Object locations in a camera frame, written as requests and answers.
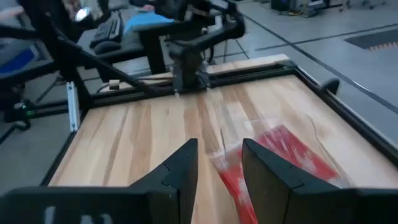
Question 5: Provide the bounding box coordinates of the black keyboard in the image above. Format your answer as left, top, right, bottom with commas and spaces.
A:
89, 11, 124, 48

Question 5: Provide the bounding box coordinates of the black wrist rest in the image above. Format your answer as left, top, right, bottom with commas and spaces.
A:
93, 40, 123, 55

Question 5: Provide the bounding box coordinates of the smartphone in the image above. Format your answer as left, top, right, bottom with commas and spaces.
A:
74, 7, 93, 22

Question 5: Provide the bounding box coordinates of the person's hand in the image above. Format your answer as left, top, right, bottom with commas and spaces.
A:
62, 0, 104, 20

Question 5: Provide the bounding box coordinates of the dark floor mat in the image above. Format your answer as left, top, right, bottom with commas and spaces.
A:
344, 27, 398, 51

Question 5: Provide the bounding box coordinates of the black diagonal frame strut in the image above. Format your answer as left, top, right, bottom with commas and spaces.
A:
0, 0, 170, 108

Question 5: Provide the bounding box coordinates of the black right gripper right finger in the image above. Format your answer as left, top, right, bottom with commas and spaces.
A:
241, 139, 358, 224

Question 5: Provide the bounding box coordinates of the white metal bracket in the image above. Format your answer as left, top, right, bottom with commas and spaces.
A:
66, 81, 81, 132

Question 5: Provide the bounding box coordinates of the red popcorn bag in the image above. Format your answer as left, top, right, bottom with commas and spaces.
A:
210, 124, 341, 224

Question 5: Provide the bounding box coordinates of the black keyboard desk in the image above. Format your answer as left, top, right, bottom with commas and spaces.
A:
77, 18, 177, 75

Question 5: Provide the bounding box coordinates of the light blue cloth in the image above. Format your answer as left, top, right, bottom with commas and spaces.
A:
123, 11, 175, 35

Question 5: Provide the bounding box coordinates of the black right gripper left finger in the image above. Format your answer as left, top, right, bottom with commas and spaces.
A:
129, 139, 198, 224

